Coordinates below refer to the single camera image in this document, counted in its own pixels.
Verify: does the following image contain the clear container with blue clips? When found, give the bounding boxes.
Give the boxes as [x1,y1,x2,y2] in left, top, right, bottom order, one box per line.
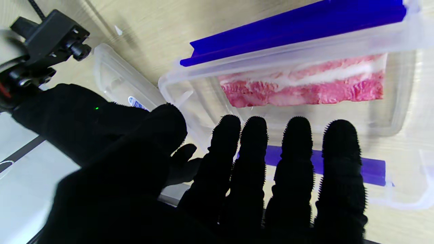
[158,0,434,210]

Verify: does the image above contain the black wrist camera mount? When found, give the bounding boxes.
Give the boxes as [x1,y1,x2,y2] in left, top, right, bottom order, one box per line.
[0,9,92,112]

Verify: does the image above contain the raw bacon slice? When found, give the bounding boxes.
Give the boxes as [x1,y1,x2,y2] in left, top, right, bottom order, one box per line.
[219,54,388,108]

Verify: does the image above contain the clear lid with blue label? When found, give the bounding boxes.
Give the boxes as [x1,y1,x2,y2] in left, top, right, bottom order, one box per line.
[93,42,167,113]

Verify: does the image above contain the right arm black red cables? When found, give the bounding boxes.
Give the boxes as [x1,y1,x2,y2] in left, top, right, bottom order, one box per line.
[26,0,46,21]

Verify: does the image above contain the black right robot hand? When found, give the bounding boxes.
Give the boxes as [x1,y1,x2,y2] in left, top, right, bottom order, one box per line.
[12,83,203,187]

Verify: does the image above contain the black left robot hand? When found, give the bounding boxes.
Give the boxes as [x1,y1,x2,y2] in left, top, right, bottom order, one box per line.
[37,103,368,244]

